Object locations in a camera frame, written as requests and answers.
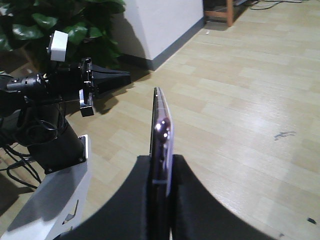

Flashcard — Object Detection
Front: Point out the wooden desk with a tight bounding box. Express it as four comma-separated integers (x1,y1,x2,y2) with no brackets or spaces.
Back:
202,0,248,27

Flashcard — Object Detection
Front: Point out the green leafy plant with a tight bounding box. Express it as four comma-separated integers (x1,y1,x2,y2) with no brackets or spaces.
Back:
0,0,126,71

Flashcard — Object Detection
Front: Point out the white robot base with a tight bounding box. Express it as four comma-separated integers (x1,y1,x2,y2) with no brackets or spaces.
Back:
1,134,92,240

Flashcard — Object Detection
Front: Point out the black smartphone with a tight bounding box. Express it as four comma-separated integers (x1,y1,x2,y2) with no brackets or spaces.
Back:
149,87,174,197

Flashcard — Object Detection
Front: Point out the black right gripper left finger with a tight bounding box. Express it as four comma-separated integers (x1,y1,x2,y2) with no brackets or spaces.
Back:
60,155,150,240

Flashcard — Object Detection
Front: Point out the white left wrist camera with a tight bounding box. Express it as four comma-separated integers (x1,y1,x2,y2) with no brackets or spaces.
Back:
47,30,68,62

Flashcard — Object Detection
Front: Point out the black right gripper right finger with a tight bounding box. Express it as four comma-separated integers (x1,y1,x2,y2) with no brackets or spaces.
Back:
172,154,271,240

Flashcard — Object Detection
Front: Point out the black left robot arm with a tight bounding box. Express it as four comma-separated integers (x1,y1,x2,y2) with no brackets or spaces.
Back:
0,58,131,174

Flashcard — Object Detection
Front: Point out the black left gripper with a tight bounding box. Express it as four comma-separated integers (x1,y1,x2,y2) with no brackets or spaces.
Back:
54,57,132,117

